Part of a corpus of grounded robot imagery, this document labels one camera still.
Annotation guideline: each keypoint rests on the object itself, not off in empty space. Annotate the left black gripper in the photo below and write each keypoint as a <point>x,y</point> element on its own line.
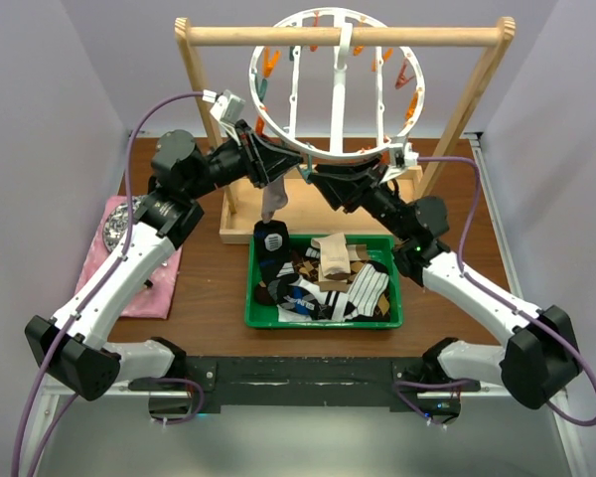
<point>268,161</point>

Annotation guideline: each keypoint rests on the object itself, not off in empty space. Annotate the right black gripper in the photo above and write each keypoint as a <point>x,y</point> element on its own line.
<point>344,185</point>

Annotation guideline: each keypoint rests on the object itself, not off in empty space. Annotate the grey sock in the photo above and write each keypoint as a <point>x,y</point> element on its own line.
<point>274,198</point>

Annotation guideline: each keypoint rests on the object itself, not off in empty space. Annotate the green plastic bin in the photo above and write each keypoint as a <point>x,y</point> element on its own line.
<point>389,313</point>

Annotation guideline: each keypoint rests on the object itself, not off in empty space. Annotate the white round clip hanger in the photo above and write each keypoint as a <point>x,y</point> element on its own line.
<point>263,61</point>

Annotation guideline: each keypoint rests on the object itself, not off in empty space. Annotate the beige tan sock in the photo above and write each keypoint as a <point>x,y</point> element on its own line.
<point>339,261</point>

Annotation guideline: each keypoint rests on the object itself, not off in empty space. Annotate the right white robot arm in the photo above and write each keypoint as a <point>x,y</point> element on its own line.
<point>536,353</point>

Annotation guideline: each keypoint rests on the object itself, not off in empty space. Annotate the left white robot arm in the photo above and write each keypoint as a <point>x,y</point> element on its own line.
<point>72,346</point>

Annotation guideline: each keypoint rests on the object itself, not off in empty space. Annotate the black blue sports sock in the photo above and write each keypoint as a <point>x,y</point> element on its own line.
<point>283,283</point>

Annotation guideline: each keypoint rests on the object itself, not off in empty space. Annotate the white black striped sock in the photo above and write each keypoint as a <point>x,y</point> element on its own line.
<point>366,290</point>

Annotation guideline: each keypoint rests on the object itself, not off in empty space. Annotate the blue patterned plate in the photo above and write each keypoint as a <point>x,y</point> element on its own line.
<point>115,223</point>

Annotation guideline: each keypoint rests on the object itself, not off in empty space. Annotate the pink cloth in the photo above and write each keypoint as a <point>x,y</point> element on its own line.
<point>154,299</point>

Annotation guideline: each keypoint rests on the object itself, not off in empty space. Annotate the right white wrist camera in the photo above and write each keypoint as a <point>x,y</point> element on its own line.
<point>401,158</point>

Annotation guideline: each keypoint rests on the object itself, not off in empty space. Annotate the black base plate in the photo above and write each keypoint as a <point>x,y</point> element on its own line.
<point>310,381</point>

